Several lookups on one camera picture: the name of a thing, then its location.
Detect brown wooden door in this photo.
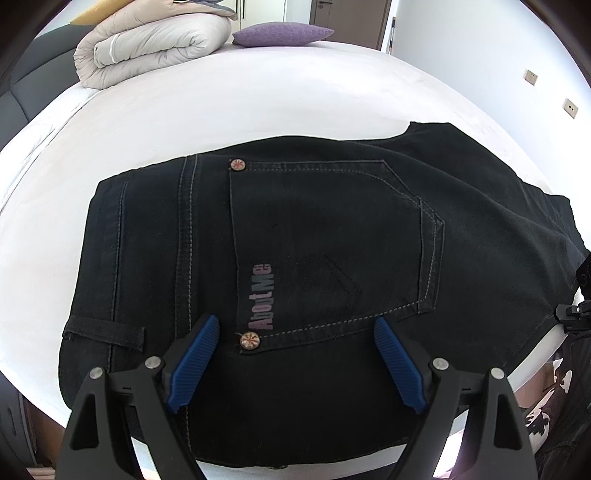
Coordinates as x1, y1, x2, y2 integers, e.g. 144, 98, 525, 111
310, 0, 393, 51

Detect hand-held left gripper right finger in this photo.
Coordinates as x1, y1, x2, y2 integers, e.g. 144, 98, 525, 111
373, 317, 539, 480

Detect purple pillow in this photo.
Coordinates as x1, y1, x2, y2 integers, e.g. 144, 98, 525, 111
232, 22, 335, 48

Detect black denim pants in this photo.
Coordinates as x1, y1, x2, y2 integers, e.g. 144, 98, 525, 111
59, 121, 589, 468

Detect white bed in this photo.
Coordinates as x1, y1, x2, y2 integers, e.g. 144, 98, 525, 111
0, 39, 591, 480

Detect yellow cushion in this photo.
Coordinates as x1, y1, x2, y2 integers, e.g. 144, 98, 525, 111
69, 0, 125, 26

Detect dark grey headboard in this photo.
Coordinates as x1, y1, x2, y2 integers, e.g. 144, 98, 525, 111
0, 19, 88, 153

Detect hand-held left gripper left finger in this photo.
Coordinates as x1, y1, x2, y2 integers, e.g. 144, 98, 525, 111
54, 314, 221, 480

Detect folded beige duvet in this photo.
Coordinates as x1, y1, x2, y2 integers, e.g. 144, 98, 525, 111
73, 0, 232, 90

